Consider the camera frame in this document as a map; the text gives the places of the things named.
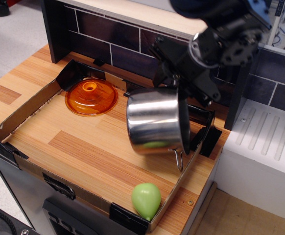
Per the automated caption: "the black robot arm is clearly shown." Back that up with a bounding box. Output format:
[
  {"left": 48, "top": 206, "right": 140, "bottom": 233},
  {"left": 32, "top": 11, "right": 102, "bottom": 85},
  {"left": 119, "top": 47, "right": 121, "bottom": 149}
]
[{"left": 150, "top": 0, "right": 271, "bottom": 106}]

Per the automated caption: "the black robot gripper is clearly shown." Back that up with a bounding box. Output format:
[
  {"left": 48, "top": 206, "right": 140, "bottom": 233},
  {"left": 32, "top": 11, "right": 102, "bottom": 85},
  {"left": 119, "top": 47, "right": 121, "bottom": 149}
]
[{"left": 150, "top": 14, "right": 269, "bottom": 106}]

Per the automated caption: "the black oven front panel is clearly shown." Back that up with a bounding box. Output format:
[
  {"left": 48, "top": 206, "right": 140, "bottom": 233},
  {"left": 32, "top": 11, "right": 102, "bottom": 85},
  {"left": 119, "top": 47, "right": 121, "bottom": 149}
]
[{"left": 42, "top": 198, "right": 106, "bottom": 235}]

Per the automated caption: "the cardboard fence with black tape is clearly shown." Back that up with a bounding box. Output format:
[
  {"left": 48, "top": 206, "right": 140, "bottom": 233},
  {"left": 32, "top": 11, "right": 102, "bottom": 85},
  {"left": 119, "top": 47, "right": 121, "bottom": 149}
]
[{"left": 0, "top": 58, "right": 228, "bottom": 235}]

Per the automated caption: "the stainless steel pot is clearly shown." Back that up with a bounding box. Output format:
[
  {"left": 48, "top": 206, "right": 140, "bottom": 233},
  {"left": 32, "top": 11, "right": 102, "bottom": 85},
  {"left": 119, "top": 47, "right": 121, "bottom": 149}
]
[{"left": 126, "top": 88, "right": 190, "bottom": 171}]

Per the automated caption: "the white drying rack sink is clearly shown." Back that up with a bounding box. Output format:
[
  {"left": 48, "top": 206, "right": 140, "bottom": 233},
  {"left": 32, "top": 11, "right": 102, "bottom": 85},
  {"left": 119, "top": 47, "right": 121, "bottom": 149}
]
[{"left": 214, "top": 100, "right": 285, "bottom": 218}]

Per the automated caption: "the dark grey shelf post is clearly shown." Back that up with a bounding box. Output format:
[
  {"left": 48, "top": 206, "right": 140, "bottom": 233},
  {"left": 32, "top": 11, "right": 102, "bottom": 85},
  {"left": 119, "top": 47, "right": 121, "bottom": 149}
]
[{"left": 224, "top": 0, "right": 272, "bottom": 131}]

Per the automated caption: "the dark left shelf post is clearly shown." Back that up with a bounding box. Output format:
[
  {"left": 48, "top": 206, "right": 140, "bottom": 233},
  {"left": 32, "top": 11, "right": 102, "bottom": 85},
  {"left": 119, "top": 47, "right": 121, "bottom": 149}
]
[{"left": 41, "top": 0, "right": 71, "bottom": 63}]

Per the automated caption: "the orange transparent pot lid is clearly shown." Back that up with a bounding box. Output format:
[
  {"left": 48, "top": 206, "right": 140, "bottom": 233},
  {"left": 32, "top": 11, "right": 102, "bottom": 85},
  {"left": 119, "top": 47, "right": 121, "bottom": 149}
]
[{"left": 65, "top": 78, "right": 118, "bottom": 117}]

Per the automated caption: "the green plastic pear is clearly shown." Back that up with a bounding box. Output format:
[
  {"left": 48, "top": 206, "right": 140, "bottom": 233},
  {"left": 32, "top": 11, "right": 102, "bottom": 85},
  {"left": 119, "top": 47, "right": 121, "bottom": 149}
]
[{"left": 131, "top": 183, "right": 161, "bottom": 221}]

